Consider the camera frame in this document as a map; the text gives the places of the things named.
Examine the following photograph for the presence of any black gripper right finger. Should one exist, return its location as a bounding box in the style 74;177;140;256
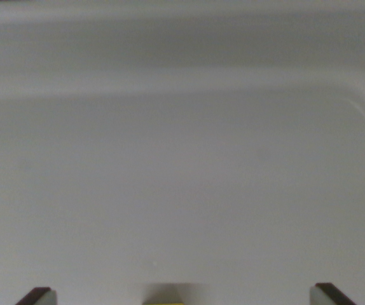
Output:
309;282;358;305

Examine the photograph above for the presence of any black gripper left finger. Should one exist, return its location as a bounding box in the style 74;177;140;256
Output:
15;287;58;305

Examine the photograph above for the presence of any white plastic bin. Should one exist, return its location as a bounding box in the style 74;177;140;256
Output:
0;0;365;305

